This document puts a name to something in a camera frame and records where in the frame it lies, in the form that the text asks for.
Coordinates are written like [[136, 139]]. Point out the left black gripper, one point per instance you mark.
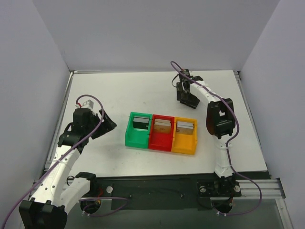
[[103, 124]]

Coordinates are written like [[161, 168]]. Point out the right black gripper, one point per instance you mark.
[[187, 98]]

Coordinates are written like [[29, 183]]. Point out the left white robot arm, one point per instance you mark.
[[50, 204]]

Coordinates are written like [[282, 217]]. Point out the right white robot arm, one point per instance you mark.
[[221, 123]]

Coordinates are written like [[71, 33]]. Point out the dark cards in green bin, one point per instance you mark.
[[141, 122]]

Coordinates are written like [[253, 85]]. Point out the tan cards in red bin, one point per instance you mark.
[[163, 126]]

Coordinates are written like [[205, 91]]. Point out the green plastic bin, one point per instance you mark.
[[137, 138]]

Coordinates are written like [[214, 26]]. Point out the yellow plastic bin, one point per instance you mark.
[[185, 144]]

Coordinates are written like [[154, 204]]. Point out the red plastic bin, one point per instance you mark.
[[160, 141]]

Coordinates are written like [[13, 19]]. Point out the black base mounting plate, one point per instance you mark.
[[167, 192]]

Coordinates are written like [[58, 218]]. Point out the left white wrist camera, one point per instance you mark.
[[88, 104]]

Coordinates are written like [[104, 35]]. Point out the aluminium frame rail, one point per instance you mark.
[[259, 188]]

